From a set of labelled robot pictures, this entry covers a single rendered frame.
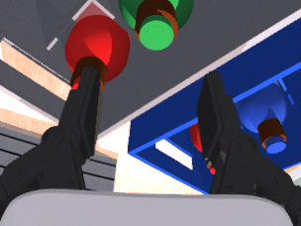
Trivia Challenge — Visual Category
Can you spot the red bottle with pink label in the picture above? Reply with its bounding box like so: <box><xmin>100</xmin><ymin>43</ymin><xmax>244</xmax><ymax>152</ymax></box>
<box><xmin>65</xmin><ymin>2</ymin><xmax>132</xmax><ymax>93</ymax></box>

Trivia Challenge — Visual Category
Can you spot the blue plastic crate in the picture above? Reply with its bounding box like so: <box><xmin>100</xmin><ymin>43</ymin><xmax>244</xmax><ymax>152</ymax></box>
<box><xmin>127</xmin><ymin>18</ymin><xmax>301</xmax><ymax>194</ymax></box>

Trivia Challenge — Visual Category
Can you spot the blue bottle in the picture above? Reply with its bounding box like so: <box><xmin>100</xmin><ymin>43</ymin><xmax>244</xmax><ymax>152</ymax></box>
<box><xmin>235</xmin><ymin>80</ymin><xmax>288</xmax><ymax>154</ymax></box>

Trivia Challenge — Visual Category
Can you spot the green bottle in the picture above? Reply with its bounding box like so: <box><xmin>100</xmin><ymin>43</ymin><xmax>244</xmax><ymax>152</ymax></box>
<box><xmin>119</xmin><ymin>0</ymin><xmax>194</xmax><ymax>51</ymax></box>

